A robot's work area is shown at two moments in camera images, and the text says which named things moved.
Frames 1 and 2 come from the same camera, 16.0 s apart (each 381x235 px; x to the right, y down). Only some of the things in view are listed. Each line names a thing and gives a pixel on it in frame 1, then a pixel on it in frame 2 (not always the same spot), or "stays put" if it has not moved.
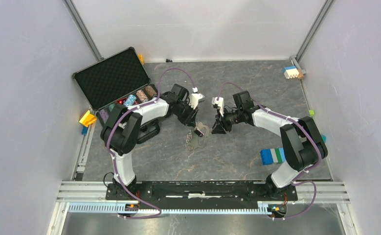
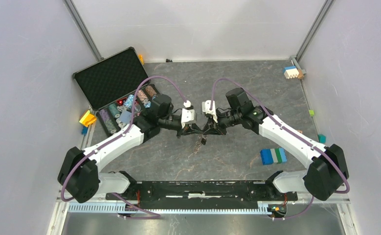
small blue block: [84, 130] stays put
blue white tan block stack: [292, 72] stays put
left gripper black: [190, 119] to [189, 129]
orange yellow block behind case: [141, 58] stays put
